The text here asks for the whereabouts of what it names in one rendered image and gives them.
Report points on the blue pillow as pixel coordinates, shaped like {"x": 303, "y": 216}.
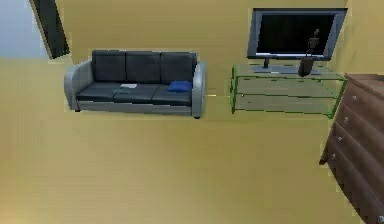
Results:
{"x": 180, "y": 86}

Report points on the grey sofa with dark cushions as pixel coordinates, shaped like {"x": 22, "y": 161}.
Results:
{"x": 143, "y": 68}

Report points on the green glass television table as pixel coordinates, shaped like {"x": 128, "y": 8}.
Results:
{"x": 283, "y": 93}

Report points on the grey flat television set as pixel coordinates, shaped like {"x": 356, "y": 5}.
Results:
{"x": 293, "y": 33}

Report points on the brown chest of drawers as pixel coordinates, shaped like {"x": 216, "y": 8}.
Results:
{"x": 361, "y": 133}

